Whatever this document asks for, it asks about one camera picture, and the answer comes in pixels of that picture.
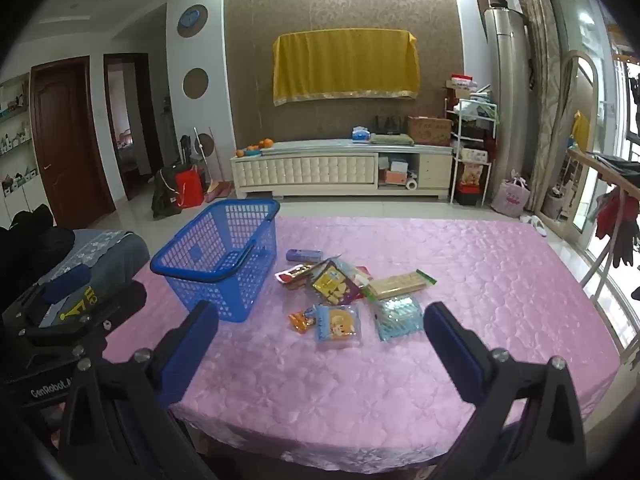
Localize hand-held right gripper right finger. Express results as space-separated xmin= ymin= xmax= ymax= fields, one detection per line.
xmin=423 ymin=301 xmax=587 ymax=480

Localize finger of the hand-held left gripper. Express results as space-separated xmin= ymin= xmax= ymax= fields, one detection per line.
xmin=24 ymin=282 xmax=147 ymax=349
xmin=20 ymin=265 xmax=93 ymax=316

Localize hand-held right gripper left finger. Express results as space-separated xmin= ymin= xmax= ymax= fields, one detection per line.
xmin=60 ymin=300 xmax=220 ymax=480

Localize light blue clear packet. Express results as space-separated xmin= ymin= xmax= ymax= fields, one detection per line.
xmin=371 ymin=294 xmax=424 ymax=342

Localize green edged cracker packet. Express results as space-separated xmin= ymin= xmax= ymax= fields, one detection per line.
xmin=365 ymin=269 xmax=437 ymax=302

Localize blue plastic basket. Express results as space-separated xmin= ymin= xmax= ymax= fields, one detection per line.
xmin=150 ymin=198 xmax=281 ymax=324

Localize orange snack packet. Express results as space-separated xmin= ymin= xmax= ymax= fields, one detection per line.
xmin=288 ymin=310 xmax=317 ymax=334

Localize light blue cartoon packet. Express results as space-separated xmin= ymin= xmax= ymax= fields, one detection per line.
xmin=313 ymin=303 xmax=363 ymax=354

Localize red yellow sausage packet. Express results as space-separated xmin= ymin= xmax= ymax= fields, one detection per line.
xmin=275 ymin=264 xmax=317 ymax=287

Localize purple yellow snack packet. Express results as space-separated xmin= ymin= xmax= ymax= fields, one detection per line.
xmin=311 ymin=259 xmax=365 ymax=307

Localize dark cloth with yellow print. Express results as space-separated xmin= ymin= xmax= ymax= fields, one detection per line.
xmin=50 ymin=284 xmax=110 ymax=323

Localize black jacket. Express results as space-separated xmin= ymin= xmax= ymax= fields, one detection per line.
xmin=0 ymin=205 xmax=77 ymax=287

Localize grey sofa with lace cover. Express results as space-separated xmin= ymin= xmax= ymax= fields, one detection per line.
xmin=44 ymin=227 xmax=152 ymax=292

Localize pink quilted tablecloth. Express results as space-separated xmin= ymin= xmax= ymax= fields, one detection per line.
xmin=102 ymin=215 xmax=628 ymax=475

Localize black bag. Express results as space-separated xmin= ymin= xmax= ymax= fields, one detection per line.
xmin=151 ymin=164 xmax=184 ymax=220

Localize brown wooden door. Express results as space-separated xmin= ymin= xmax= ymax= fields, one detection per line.
xmin=30 ymin=55 xmax=117 ymax=229

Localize white slippers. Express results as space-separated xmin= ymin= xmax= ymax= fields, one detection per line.
xmin=519 ymin=213 xmax=549 ymax=237

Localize red shopping bag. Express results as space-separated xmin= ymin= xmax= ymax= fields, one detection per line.
xmin=175 ymin=166 xmax=205 ymax=209

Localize red black box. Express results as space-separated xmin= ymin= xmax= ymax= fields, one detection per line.
xmin=454 ymin=182 xmax=484 ymax=206

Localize pink broom and dustpan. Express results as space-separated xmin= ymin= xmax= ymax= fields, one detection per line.
xmin=205 ymin=127 xmax=234 ymax=204

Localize pink tote bag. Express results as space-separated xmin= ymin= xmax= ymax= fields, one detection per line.
xmin=491 ymin=172 xmax=531 ymax=218

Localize grey waste bin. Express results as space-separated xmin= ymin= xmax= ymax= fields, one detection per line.
xmin=542 ymin=192 xmax=566 ymax=221

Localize red hanging glove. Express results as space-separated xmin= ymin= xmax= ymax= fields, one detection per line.
xmin=594 ymin=192 xmax=627 ymax=242

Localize cream tv cabinet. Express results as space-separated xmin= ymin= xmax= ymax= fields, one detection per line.
xmin=230 ymin=138 xmax=457 ymax=200

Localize brown cardboard box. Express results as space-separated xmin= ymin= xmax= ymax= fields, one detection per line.
xmin=406 ymin=116 xmax=454 ymax=147

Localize white metal shelf rack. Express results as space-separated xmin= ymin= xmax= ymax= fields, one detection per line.
xmin=444 ymin=77 xmax=500 ymax=206

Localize wooden drying rack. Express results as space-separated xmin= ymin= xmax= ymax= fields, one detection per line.
xmin=566 ymin=147 xmax=640 ymax=297

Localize standing air conditioner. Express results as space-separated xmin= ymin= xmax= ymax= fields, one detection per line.
xmin=483 ymin=7 xmax=532 ymax=187

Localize arched floor mirror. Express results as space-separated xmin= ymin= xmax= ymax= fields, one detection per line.
xmin=560 ymin=50 xmax=602 ymax=234

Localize patterned curtain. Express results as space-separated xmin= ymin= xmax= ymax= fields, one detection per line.
xmin=507 ymin=0 xmax=570 ymax=217

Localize yellow cloth cover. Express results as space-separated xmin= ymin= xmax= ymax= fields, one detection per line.
xmin=272 ymin=30 xmax=420 ymax=107

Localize wall shelf with bottles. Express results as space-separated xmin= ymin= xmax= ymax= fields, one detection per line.
xmin=0 ymin=72 xmax=40 ymax=197

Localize round brown wall decor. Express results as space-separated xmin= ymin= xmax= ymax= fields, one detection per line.
xmin=181 ymin=67 xmax=210 ymax=100

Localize blue round wall clock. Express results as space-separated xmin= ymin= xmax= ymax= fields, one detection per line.
xmin=177 ymin=4 xmax=209 ymax=39

